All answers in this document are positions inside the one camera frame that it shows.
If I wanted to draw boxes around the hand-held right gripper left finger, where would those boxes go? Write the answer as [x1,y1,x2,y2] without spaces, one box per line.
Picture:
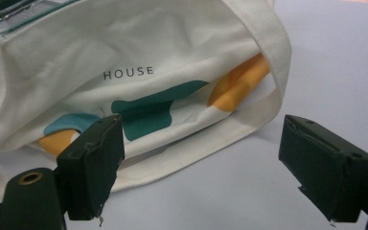
[56,114,126,221]

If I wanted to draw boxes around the white canvas tote bag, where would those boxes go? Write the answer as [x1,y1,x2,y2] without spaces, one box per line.
[0,0,292,199]

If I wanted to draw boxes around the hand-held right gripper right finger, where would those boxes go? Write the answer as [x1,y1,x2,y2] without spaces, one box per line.
[278,114,368,223]

